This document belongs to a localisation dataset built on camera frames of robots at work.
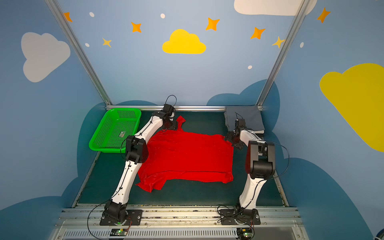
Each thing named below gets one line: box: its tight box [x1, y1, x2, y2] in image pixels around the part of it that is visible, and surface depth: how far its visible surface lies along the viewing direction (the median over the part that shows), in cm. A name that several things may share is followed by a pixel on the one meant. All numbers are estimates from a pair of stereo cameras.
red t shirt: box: [136, 115, 235, 193], surface depth 103 cm
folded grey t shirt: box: [224, 105, 265, 131], surface depth 111 cm
